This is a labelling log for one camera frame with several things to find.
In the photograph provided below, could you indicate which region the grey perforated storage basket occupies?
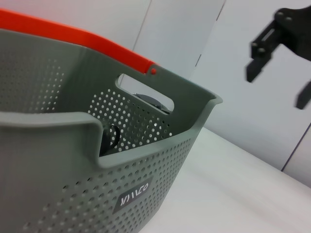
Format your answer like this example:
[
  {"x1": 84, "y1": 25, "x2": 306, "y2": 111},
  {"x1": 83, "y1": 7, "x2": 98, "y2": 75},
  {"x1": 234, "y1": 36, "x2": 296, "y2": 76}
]
[{"x1": 0, "y1": 28, "x2": 223, "y2": 233}]

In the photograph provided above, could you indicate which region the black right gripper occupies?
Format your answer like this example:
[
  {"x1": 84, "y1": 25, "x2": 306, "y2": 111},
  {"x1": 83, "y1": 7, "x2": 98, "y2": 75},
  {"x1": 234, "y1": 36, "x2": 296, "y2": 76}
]
[{"x1": 244, "y1": 7, "x2": 311, "y2": 110}]

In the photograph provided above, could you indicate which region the orange basket handle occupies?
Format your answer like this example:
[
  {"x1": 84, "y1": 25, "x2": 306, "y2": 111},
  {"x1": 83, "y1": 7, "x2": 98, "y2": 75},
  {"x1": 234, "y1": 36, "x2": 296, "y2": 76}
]
[{"x1": 0, "y1": 8, "x2": 160, "y2": 75}]

